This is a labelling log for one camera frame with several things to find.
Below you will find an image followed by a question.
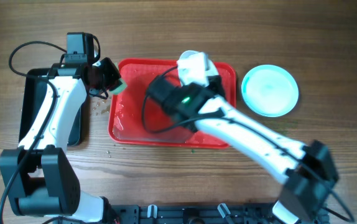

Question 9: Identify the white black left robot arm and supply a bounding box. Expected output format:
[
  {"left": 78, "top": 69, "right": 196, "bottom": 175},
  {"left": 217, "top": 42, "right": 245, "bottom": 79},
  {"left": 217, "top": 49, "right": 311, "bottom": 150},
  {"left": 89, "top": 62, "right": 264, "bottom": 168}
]
[{"left": 0, "top": 58, "right": 123, "bottom": 223}]

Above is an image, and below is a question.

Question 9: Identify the green yellow scrub sponge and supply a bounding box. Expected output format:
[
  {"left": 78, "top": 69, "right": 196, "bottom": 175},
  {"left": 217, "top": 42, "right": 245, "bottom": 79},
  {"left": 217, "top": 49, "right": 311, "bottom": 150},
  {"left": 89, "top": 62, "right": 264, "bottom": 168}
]
[{"left": 109, "top": 78, "right": 127, "bottom": 95}]

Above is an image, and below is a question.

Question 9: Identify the white plate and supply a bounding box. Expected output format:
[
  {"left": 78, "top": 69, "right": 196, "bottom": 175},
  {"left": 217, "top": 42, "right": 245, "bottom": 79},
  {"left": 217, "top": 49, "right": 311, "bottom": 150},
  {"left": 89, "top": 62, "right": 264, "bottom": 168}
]
[
  {"left": 241, "top": 65, "right": 300, "bottom": 118},
  {"left": 177, "top": 50, "right": 220, "bottom": 87}
]

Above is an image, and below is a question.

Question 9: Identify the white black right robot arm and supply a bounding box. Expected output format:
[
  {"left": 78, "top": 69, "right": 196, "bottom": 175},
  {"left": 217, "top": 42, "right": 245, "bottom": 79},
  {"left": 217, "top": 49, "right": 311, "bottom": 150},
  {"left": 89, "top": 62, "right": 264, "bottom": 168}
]
[{"left": 147, "top": 75, "right": 339, "bottom": 223}]

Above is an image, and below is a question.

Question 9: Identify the black soapy water tray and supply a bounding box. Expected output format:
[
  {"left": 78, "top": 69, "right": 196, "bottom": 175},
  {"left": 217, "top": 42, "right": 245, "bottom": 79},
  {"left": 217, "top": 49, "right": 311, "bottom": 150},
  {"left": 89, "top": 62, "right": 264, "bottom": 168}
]
[{"left": 19, "top": 78, "right": 84, "bottom": 146}]

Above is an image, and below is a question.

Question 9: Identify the red plastic tray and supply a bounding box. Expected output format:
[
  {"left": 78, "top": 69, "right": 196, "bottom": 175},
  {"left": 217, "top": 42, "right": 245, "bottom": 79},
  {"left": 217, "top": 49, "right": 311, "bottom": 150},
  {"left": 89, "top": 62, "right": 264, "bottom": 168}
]
[{"left": 108, "top": 58, "right": 236, "bottom": 149}]

